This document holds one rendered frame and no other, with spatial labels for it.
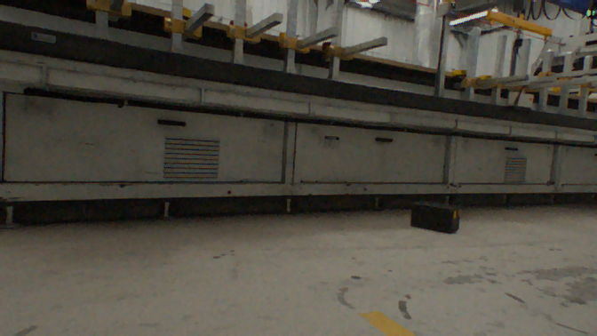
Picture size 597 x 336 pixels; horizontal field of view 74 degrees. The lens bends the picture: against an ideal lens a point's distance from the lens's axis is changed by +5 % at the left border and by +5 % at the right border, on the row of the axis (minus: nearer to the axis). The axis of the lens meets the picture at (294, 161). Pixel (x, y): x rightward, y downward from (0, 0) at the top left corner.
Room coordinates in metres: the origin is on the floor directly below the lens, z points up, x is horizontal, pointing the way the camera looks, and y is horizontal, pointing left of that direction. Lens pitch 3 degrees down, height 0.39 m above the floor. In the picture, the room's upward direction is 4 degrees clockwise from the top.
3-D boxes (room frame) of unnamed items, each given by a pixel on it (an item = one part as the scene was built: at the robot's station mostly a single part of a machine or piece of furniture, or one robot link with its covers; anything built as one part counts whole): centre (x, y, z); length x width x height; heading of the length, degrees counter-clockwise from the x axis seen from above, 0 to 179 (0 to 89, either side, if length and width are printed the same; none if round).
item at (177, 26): (1.53, 0.47, 0.80); 0.14 x 0.06 x 0.05; 119
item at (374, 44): (1.83, -0.24, 0.84); 0.43 x 0.03 x 0.04; 29
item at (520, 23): (6.91, -3.75, 2.65); 1.71 x 0.09 x 0.32; 119
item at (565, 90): (2.87, -1.91, 0.90); 0.04 x 0.04 x 0.48; 29
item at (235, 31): (1.65, 0.25, 0.83); 0.14 x 0.06 x 0.05; 119
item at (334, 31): (1.71, -0.02, 0.83); 0.43 x 0.03 x 0.04; 29
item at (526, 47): (2.62, -1.47, 0.92); 0.04 x 0.04 x 0.48; 29
